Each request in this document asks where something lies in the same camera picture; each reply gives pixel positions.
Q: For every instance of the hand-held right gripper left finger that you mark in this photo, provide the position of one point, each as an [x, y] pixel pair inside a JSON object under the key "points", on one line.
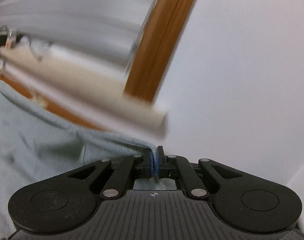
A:
{"points": [[150, 166]]}

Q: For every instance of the grey sweatshirt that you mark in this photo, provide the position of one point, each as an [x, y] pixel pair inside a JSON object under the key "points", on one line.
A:
{"points": [[41, 142]]}

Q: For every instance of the clear jar orange label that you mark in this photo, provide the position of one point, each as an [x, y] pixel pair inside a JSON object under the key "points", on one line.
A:
{"points": [[13, 38]]}

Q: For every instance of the beige window sill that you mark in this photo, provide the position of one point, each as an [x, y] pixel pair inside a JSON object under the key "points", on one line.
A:
{"points": [[91, 87]]}

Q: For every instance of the grey window blind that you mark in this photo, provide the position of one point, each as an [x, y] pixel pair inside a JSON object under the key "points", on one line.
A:
{"points": [[66, 17]]}

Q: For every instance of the wooden window frame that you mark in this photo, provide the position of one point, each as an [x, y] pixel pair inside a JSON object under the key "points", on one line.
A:
{"points": [[157, 42]]}

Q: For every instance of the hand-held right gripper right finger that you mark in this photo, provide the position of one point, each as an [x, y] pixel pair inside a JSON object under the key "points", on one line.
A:
{"points": [[159, 166]]}

